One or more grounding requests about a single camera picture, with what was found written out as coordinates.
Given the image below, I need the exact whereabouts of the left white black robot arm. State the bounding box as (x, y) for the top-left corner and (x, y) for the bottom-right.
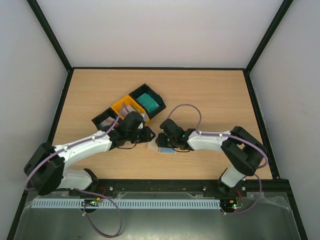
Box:
(24, 111), (156, 196)

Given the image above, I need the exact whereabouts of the black bin with green cards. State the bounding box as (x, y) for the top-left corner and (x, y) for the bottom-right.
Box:
(128, 83), (166, 120)

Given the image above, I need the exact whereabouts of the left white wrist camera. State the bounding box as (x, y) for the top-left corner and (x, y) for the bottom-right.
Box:
(137, 113), (148, 130)

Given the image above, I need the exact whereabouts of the black aluminium frame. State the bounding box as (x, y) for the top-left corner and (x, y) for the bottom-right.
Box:
(6, 0), (308, 240)

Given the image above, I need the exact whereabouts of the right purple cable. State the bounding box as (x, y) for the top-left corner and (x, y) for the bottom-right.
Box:
(166, 103), (268, 216)

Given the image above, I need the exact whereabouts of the beige card holder wallet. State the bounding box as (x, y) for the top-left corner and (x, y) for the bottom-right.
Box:
(147, 141), (177, 155)

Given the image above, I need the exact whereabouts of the yellow bin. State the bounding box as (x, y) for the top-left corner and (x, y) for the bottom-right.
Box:
(108, 95), (150, 123)

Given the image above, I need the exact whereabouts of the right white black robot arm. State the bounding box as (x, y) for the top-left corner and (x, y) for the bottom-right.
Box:
(155, 118), (269, 196)

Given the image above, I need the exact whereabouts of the purple cable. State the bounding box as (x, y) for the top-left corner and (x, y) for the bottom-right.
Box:
(166, 103), (268, 216)
(23, 101), (128, 238)

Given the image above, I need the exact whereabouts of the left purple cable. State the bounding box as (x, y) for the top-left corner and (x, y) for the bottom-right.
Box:
(23, 101), (128, 238)

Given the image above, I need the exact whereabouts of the green card stack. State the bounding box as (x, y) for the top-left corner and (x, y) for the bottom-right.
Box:
(136, 93), (160, 114)

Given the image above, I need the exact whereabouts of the red patterned card stack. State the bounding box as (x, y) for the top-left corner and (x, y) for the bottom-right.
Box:
(98, 117), (115, 130)

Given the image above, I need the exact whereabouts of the black bin with red cards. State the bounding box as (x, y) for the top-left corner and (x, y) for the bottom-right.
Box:
(91, 107), (118, 132)

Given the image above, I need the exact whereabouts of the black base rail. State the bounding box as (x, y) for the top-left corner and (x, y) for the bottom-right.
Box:
(25, 177), (291, 199)

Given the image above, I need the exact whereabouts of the light blue slotted cable duct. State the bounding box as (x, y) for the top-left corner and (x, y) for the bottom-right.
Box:
(31, 198), (221, 210)

